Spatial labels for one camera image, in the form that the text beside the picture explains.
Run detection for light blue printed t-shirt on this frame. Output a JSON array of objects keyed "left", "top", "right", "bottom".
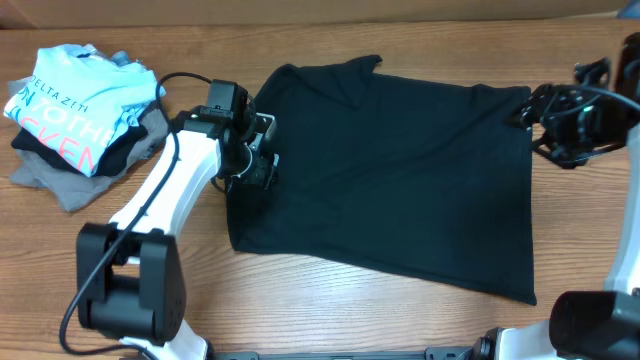
[{"left": 3, "top": 44, "right": 164, "bottom": 177}]

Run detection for black t-shirt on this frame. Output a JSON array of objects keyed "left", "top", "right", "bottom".
[{"left": 226, "top": 55, "right": 536, "bottom": 305}]

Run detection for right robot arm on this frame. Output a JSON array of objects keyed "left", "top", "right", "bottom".
[{"left": 456, "top": 33, "right": 639, "bottom": 359}]

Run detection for folded grey shirt in stack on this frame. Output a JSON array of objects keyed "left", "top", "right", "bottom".
[{"left": 8, "top": 50, "right": 168, "bottom": 212}]

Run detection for blue object at corner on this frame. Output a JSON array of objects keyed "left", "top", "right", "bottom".
[{"left": 616, "top": 0, "right": 640, "bottom": 20}]

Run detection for folded black shirt in stack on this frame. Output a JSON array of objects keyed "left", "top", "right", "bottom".
[{"left": 11, "top": 116, "right": 149, "bottom": 176}]

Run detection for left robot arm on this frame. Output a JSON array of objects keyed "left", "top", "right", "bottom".
[{"left": 59, "top": 80, "right": 279, "bottom": 359}]

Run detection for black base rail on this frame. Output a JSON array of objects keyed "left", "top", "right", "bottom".
[{"left": 209, "top": 346, "right": 472, "bottom": 360}]

